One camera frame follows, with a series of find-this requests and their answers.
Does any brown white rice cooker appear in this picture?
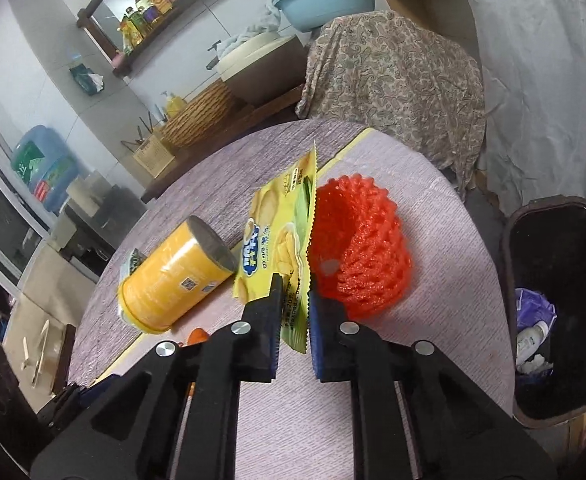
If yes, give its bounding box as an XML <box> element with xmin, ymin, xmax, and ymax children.
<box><xmin>218</xmin><ymin>32</ymin><xmax>314</xmax><ymax>106</ymax></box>

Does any black trash bin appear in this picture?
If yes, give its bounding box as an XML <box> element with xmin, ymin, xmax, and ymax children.
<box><xmin>500</xmin><ymin>196</ymin><xmax>586</xmax><ymax>428</ymax></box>

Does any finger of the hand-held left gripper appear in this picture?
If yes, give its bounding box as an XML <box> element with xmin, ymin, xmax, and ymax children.
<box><xmin>36</xmin><ymin>377</ymin><xmax>119</xmax><ymax>428</ymax></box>

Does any light wooden shelf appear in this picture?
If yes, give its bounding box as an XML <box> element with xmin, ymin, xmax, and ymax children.
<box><xmin>378</xmin><ymin>0</ymin><xmax>478</xmax><ymax>51</ymax></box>

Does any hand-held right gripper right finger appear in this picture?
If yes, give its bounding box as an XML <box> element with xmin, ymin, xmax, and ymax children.
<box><xmin>308</xmin><ymin>287</ymin><xmax>558</xmax><ymax>480</ymax></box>

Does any yellow cylindrical can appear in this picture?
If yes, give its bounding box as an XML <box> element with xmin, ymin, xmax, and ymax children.
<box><xmin>117</xmin><ymin>216</ymin><xmax>238</xmax><ymax>333</ymax></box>

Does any purple plastic bag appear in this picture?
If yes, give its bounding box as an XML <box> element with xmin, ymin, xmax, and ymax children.
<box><xmin>515</xmin><ymin>287</ymin><xmax>558</xmax><ymax>341</ymax></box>

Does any grey water dispenser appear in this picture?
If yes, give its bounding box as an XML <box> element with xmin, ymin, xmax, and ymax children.
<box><xmin>48</xmin><ymin>180</ymin><xmax>134</xmax><ymax>276</ymax></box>

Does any white plastic sheet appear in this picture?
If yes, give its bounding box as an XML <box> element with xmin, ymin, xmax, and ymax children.
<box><xmin>460</xmin><ymin>0</ymin><xmax>586</xmax><ymax>221</ymax></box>

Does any beige chopstick holder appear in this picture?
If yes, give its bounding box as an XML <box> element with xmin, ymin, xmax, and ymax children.
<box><xmin>132</xmin><ymin>135</ymin><xmax>176</xmax><ymax>178</ymax></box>

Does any yellow soap pump bottle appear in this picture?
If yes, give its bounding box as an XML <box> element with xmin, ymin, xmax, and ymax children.
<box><xmin>160</xmin><ymin>91</ymin><xmax>189</xmax><ymax>118</ymax></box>

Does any wooden framed mirror shelf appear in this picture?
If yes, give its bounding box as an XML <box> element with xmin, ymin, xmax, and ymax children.
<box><xmin>76</xmin><ymin>0</ymin><xmax>236</xmax><ymax>78</ymax></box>

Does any red foam fruit net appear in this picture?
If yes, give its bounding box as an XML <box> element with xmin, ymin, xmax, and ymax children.
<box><xmin>307</xmin><ymin>172</ymin><xmax>414</xmax><ymax>321</ymax></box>

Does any light blue plastic basin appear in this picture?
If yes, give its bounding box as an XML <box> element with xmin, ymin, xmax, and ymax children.
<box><xmin>272</xmin><ymin>0</ymin><xmax>378</xmax><ymax>32</ymax></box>

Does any blue water jug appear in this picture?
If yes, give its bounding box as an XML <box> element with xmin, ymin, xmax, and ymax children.
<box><xmin>10</xmin><ymin>125</ymin><xmax>80</xmax><ymax>213</ymax></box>

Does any floral patterned cloth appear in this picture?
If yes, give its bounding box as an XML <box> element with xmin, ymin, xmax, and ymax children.
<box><xmin>295</xmin><ymin>10</ymin><xmax>486</xmax><ymax>201</ymax></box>

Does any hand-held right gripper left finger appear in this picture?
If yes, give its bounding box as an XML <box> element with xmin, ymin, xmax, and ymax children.
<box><xmin>29</xmin><ymin>272</ymin><xmax>285</xmax><ymax>480</ymax></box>

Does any white tissue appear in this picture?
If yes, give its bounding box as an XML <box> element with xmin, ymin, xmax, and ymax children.
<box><xmin>515</xmin><ymin>355</ymin><xmax>554</xmax><ymax>375</ymax></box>

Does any purple woodgrain tablecloth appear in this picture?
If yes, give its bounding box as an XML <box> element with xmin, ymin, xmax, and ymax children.
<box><xmin>68</xmin><ymin>119</ymin><xmax>374</xmax><ymax>386</ymax></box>

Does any yellow chips bag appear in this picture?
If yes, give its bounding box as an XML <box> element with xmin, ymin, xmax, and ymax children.
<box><xmin>233</xmin><ymin>140</ymin><xmax>319</xmax><ymax>356</ymax></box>

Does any light blue towel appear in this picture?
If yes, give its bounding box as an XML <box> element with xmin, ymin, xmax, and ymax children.
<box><xmin>220</xmin><ymin>0</ymin><xmax>294</xmax><ymax>56</ymax></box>

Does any row of condiment bottles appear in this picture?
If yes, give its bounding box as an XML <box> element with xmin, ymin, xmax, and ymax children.
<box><xmin>120</xmin><ymin>0</ymin><xmax>209</xmax><ymax>51</ymax></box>

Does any woven pattern wash basin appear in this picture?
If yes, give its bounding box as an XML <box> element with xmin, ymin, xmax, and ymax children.
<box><xmin>160</xmin><ymin>80</ymin><xmax>239</xmax><ymax>148</ymax></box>

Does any dark chopsticks bundle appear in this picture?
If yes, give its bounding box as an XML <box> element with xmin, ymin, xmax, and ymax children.
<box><xmin>123</xmin><ymin>112</ymin><xmax>168</xmax><ymax>147</ymax></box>

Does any green wall tissue pack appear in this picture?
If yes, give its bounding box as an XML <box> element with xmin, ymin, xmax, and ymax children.
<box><xmin>70</xmin><ymin>63</ymin><xmax>105</xmax><ymax>96</ymax></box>

